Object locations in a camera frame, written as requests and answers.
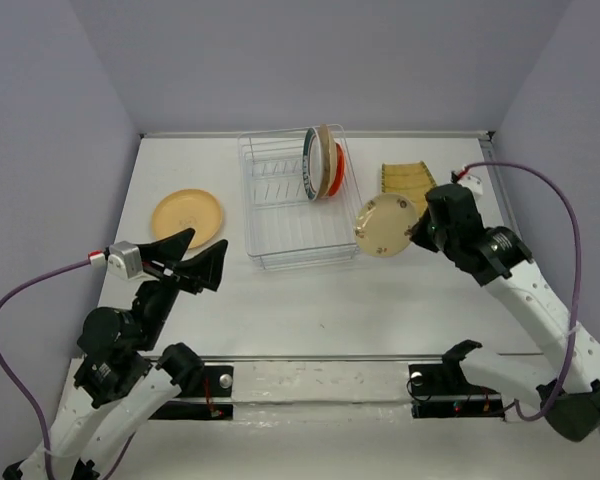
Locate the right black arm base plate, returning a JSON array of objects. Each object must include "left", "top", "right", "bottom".
[{"left": 405, "top": 340, "right": 507, "bottom": 420}]

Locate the white wire dish rack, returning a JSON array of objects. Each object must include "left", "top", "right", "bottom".
[{"left": 238, "top": 124, "right": 362, "bottom": 269}]

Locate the white plate with green rim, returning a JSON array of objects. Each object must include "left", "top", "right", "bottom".
[{"left": 302, "top": 127, "right": 325, "bottom": 201}]

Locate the cream plate with leaf pattern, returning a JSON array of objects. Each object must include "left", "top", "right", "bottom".
[{"left": 318, "top": 124, "right": 339, "bottom": 199}]

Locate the small cream plate with flowers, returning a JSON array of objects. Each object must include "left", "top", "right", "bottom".
[{"left": 353, "top": 193, "right": 419, "bottom": 258}]

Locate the yellow green bamboo-pattern plate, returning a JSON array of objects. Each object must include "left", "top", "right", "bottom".
[{"left": 381, "top": 162, "right": 436, "bottom": 203}]

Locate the orange round plate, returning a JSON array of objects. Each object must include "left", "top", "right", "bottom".
[{"left": 327, "top": 143, "right": 346, "bottom": 197}]

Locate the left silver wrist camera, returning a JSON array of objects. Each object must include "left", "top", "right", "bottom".
[{"left": 105, "top": 241, "right": 143, "bottom": 280}]

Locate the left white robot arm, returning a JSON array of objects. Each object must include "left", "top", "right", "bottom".
[{"left": 0, "top": 228, "right": 228, "bottom": 479}]

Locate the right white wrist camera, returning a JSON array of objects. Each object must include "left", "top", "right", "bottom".
[{"left": 452, "top": 170, "right": 484, "bottom": 201}]

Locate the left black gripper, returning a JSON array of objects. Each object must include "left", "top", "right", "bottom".
[{"left": 136, "top": 225, "right": 231, "bottom": 347}]

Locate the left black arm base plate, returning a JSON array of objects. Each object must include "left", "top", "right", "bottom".
[{"left": 150, "top": 364, "right": 234, "bottom": 421}]

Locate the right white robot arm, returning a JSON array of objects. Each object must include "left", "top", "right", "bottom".
[{"left": 411, "top": 184, "right": 600, "bottom": 442}]

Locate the plain yellow round plate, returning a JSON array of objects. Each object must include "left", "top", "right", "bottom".
[{"left": 150, "top": 189, "right": 224, "bottom": 250}]

